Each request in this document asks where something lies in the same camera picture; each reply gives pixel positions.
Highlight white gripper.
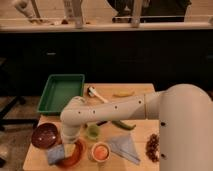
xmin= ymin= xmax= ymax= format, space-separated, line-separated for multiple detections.
xmin=61 ymin=123 xmax=81 ymax=144

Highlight blue sponge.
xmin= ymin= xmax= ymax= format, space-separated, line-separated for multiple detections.
xmin=47 ymin=145 xmax=65 ymax=165

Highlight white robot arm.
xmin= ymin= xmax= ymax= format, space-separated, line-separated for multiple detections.
xmin=60 ymin=84 xmax=213 ymax=171

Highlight orange red bowl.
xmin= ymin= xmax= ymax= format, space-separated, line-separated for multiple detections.
xmin=56 ymin=139 xmax=86 ymax=168

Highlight dark red bowl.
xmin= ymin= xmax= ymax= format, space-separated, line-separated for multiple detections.
xmin=31 ymin=123 xmax=58 ymax=149

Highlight green cup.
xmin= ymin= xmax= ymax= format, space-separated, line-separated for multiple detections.
xmin=86 ymin=124 xmax=100 ymax=140

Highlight green plastic tray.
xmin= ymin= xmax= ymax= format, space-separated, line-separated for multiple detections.
xmin=37 ymin=74 xmax=85 ymax=116

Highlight orange cup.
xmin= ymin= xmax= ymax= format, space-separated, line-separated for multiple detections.
xmin=90 ymin=142 xmax=110 ymax=163

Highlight blue grey cloth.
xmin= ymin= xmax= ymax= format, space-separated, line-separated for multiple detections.
xmin=107 ymin=134 xmax=141 ymax=165

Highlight yellow banana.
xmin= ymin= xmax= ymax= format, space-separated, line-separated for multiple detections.
xmin=113 ymin=91 xmax=134 ymax=97

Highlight brown grape bunch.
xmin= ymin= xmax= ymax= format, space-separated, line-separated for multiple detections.
xmin=146 ymin=134 xmax=159 ymax=163

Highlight white handled brush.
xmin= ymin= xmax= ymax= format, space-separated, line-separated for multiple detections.
xmin=87 ymin=87 xmax=107 ymax=103

